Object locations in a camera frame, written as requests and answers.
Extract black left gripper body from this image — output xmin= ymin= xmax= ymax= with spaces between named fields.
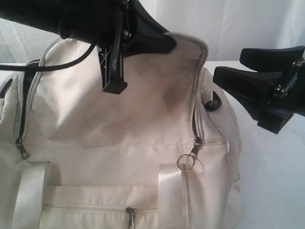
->
xmin=57 ymin=0 xmax=132 ymax=46

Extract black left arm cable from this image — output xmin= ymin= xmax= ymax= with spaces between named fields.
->
xmin=0 ymin=44 xmax=96 ymax=72

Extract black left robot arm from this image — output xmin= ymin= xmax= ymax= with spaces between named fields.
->
xmin=0 ymin=0 xmax=176 ymax=94

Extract beige duffel bag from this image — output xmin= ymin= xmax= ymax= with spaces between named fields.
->
xmin=0 ymin=34 xmax=242 ymax=229

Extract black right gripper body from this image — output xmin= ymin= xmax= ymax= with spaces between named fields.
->
xmin=257 ymin=56 xmax=305 ymax=134

